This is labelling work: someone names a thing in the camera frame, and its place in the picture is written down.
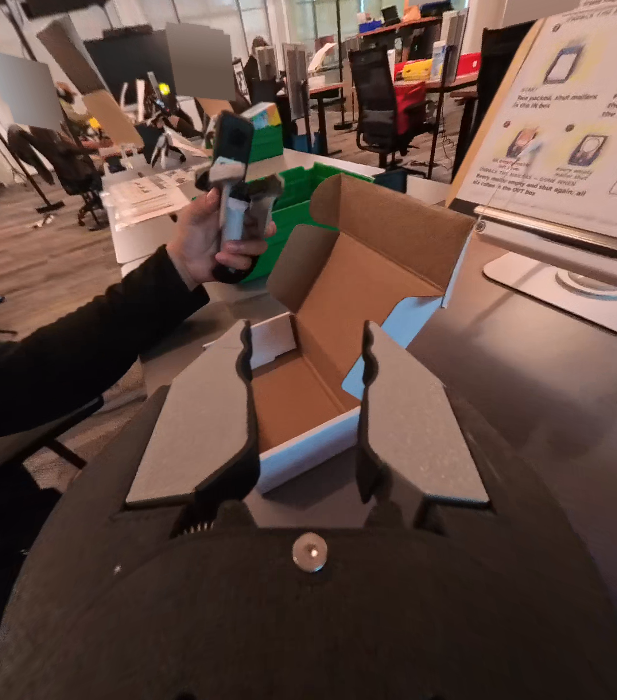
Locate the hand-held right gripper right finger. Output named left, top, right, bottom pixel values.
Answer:
left=356, top=321, right=491, bottom=526

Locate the white cardboard mailer box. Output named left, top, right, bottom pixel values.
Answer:
left=205, top=174, right=476, bottom=493

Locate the red bag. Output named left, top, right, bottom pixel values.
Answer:
left=393, top=81, right=428, bottom=136

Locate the black mesh office chair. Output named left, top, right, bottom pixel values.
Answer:
left=475, top=24, right=537, bottom=137
left=348, top=46, right=436, bottom=168

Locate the printed instruction sheet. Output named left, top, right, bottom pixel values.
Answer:
left=459, top=0, right=617, bottom=247

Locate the person's left hand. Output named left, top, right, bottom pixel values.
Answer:
left=166, top=187, right=278, bottom=289

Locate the brown cardboard sheet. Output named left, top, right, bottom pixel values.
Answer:
left=83, top=90, right=146, bottom=149

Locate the black monitor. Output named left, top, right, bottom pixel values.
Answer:
left=84, top=30, right=178, bottom=105

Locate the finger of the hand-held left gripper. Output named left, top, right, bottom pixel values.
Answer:
left=247, top=174, right=286, bottom=201
left=195, top=160, right=250, bottom=190

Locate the colourful printed pack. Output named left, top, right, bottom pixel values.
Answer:
left=243, top=101, right=283, bottom=130

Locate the person's left forearm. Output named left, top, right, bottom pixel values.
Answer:
left=0, top=246, right=211, bottom=445

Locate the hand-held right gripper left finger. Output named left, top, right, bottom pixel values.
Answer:
left=125, top=320, right=261, bottom=506

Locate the dark grey chair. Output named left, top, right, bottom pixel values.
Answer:
left=0, top=396, right=105, bottom=472

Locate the instruction sheet on stand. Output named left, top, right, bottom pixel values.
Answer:
left=445, top=19, right=617, bottom=348

